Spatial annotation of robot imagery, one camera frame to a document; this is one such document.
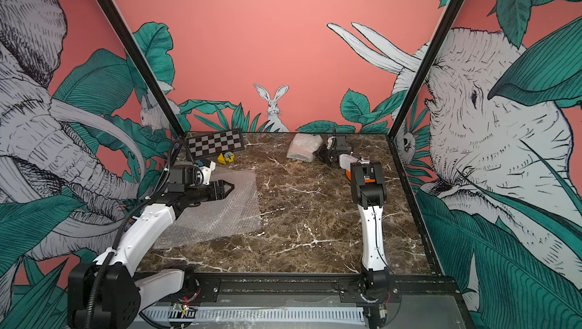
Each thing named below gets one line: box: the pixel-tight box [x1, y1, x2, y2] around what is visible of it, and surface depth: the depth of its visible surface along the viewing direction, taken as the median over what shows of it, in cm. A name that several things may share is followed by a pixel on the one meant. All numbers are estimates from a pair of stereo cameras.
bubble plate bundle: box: [286, 133, 323, 163], surface depth 116 cm
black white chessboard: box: [185, 128, 244, 159], surface depth 116 cm
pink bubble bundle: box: [153, 168, 263, 248], surface depth 92 cm
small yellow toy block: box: [217, 151, 235, 165], surface depth 111 cm
